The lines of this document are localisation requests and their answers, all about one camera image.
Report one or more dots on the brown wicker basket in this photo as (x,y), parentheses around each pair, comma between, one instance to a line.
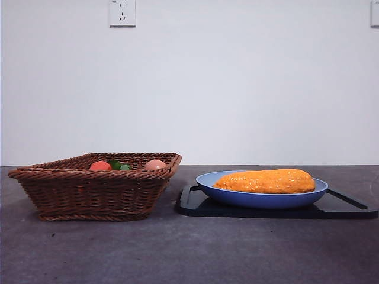
(89,192)

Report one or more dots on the black rectangular tray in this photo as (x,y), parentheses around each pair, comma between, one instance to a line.
(340,211)

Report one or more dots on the blue round plate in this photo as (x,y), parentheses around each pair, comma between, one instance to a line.
(260,201)

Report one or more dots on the green pepper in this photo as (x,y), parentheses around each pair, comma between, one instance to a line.
(124,167)

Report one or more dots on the white wall socket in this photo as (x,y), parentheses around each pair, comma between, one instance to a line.
(122,14)

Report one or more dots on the yellow corn cob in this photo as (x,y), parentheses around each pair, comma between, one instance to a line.
(266,182)

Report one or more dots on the beige egg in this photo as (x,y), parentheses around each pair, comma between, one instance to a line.
(155,164)

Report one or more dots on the white wall plate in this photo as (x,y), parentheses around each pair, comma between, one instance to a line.
(375,14)

